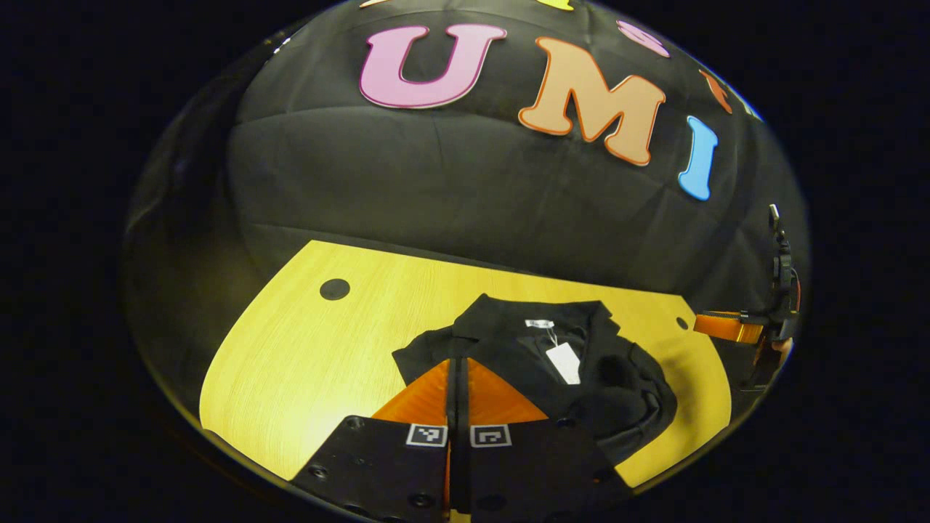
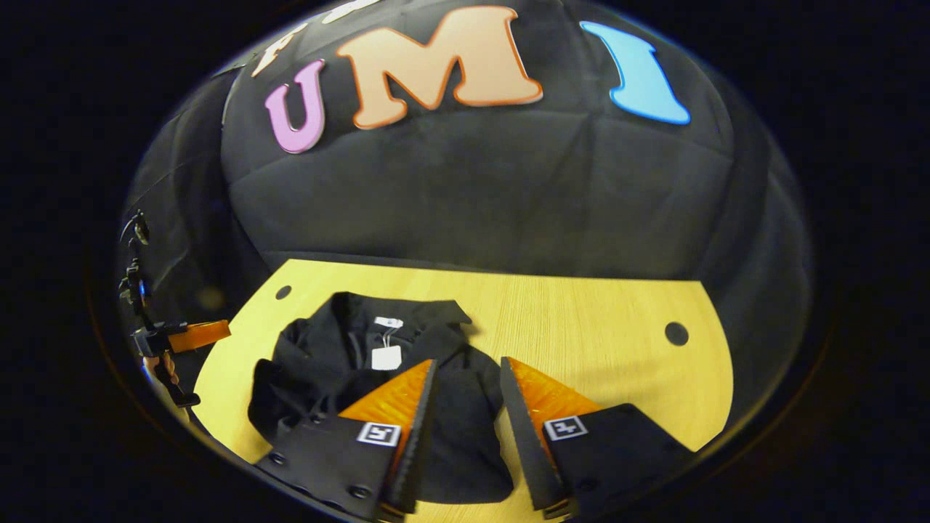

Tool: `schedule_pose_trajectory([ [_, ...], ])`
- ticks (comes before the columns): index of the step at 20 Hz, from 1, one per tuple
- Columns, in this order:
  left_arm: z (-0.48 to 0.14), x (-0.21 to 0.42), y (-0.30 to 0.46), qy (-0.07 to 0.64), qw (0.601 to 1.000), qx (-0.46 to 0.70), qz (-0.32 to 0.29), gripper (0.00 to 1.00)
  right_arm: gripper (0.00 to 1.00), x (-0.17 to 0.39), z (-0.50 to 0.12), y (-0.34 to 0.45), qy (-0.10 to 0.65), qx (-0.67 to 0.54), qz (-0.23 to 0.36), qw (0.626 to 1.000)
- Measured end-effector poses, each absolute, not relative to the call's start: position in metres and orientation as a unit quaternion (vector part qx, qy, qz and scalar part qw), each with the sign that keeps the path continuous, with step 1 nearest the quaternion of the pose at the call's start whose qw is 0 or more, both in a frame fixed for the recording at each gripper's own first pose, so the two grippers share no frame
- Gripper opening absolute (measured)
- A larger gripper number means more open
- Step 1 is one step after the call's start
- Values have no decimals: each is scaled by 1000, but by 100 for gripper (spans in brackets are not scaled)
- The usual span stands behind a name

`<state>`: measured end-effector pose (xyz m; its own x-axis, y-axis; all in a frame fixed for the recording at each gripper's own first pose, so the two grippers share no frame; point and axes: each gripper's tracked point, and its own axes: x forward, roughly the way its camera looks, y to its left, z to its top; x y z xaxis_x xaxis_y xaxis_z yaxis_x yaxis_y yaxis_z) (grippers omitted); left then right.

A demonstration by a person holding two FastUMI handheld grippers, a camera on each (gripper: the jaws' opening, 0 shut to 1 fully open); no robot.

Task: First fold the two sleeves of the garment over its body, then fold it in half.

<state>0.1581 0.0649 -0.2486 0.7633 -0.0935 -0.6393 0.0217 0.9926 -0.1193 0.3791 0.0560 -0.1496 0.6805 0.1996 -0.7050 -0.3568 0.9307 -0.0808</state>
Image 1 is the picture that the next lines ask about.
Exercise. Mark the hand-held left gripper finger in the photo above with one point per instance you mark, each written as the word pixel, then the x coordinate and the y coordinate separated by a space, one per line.
pixel 453 399
pixel 463 399

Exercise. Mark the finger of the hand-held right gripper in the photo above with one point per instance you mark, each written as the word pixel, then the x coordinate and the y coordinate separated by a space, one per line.
pixel 726 327

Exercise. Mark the black collared shirt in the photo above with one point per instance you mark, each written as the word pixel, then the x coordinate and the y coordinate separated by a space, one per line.
pixel 508 334

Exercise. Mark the white paper hang tag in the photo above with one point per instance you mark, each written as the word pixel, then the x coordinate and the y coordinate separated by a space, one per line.
pixel 564 363

